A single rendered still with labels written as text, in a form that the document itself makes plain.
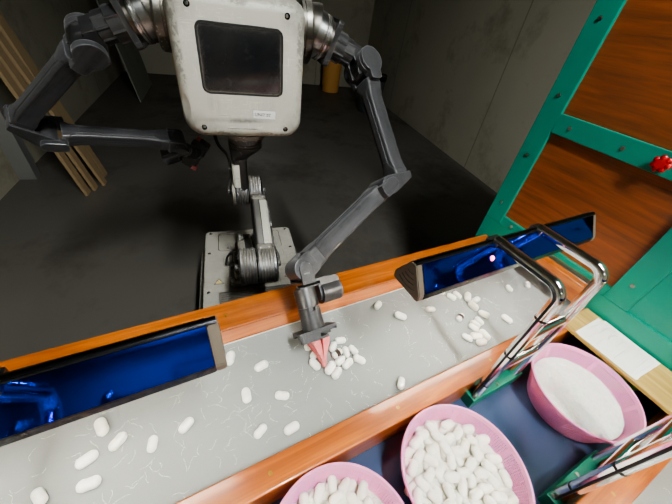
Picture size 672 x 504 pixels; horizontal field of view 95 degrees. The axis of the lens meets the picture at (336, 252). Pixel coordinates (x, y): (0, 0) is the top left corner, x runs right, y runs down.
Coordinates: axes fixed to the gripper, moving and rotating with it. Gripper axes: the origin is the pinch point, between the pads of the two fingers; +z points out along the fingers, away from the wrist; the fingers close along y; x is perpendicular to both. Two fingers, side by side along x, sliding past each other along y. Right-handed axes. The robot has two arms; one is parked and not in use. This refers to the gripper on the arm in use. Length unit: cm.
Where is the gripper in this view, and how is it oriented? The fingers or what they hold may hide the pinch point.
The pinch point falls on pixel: (323, 363)
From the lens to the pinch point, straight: 83.1
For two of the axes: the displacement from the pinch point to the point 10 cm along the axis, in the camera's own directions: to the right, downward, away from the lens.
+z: 2.6, 9.6, -0.7
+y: 8.8, -2.1, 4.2
